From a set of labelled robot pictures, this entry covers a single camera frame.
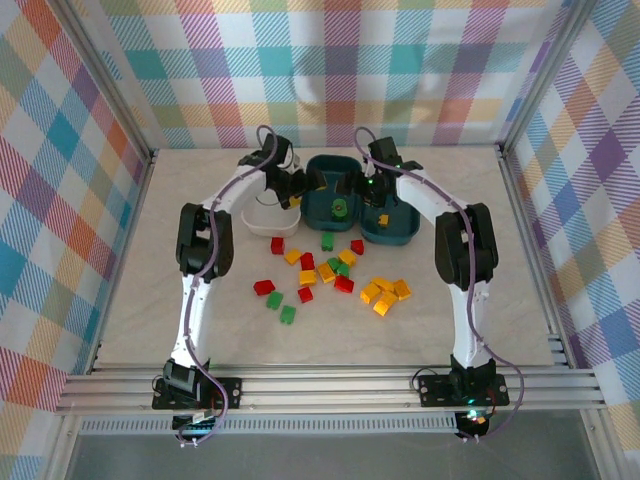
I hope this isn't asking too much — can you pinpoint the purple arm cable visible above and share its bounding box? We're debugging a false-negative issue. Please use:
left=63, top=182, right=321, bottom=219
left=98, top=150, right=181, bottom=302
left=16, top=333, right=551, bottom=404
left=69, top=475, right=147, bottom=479
left=353, top=125, right=526, bottom=446
left=172, top=124, right=281, bottom=449

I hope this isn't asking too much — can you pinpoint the aluminium frame post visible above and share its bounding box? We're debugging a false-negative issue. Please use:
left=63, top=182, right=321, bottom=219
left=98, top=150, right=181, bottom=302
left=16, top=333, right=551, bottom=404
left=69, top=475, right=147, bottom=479
left=497, top=0, right=604, bottom=159
left=47, top=0, right=157, bottom=161

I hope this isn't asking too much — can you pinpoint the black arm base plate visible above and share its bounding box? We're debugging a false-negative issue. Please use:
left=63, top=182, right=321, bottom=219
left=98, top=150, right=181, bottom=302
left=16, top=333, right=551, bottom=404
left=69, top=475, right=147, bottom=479
left=417, top=372, right=511, bottom=408
left=151, top=375, right=244, bottom=412

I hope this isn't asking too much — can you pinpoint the aluminium frame leg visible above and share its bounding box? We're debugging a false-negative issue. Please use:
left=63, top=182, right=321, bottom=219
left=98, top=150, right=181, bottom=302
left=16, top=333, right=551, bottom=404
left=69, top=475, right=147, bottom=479
left=579, top=412, right=629, bottom=480
left=42, top=414, right=84, bottom=480

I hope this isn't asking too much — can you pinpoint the teal plastic container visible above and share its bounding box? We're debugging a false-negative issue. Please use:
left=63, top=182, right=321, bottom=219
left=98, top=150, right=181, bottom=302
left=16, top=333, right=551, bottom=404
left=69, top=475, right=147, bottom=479
left=303, top=154, right=364, bottom=234
left=360, top=167, right=422, bottom=248

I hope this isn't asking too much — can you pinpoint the aluminium side rail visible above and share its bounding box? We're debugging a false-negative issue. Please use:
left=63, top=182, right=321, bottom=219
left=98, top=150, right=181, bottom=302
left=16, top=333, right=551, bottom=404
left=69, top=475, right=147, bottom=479
left=87, top=147, right=160, bottom=376
left=497, top=144, right=579, bottom=371

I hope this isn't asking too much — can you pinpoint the small black electronics board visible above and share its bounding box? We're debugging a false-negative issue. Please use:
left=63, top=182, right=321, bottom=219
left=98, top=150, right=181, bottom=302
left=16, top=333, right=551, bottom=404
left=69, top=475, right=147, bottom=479
left=453, top=407, right=490, bottom=442
left=171, top=409, right=222, bottom=449

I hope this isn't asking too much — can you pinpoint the grey slotted cable duct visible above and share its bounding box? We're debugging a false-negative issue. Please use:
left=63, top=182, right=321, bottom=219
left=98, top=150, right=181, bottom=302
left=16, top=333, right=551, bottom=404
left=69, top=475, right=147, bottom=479
left=79, top=417, right=464, bottom=437

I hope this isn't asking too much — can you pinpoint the wide aluminium base rail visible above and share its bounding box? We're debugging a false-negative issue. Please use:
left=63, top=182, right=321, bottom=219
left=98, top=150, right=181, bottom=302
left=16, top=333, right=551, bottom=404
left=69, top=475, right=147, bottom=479
left=53, top=363, right=610, bottom=417

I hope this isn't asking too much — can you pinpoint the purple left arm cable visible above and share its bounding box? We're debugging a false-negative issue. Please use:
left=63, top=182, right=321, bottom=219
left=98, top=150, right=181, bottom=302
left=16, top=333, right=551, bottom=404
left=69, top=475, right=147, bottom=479
left=172, top=124, right=281, bottom=449

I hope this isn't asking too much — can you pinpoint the colourful plaid cloth backdrop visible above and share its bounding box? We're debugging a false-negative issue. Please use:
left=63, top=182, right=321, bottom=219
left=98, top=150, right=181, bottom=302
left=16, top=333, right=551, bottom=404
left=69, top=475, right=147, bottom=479
left=64, top=0, right=586, bottom=151
left=502, top=0, right=640, bottom=459
left=0, top=0, right=151, bottom=480

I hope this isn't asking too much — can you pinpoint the white plastic container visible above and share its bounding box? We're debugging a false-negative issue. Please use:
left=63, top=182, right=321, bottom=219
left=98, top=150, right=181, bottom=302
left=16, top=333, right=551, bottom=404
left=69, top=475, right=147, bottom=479
left=241, top=189, right=304, bottom=238

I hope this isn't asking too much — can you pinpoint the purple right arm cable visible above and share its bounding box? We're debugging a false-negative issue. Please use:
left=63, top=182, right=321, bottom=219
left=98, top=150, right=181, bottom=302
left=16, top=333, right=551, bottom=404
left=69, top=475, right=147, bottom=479
left=353, top=125, right=526, bottom=446

